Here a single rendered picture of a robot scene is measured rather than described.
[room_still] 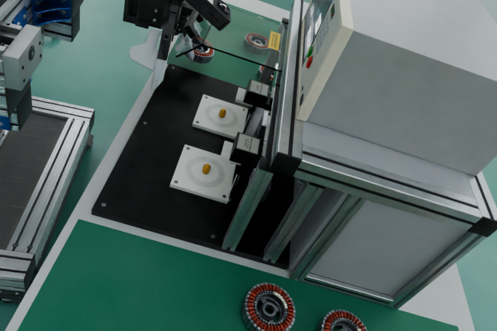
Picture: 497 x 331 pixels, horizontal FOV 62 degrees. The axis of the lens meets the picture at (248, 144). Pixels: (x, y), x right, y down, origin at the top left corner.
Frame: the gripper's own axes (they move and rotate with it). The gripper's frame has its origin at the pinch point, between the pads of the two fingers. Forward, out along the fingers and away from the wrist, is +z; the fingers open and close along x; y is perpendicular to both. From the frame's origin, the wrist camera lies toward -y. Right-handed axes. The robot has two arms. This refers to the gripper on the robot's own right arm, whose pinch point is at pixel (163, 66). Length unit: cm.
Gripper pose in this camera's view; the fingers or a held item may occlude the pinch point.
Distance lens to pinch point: 75.6
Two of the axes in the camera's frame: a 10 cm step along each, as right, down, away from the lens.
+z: -2.9, 6.9, 6.6
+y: -9.6, -2.1, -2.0
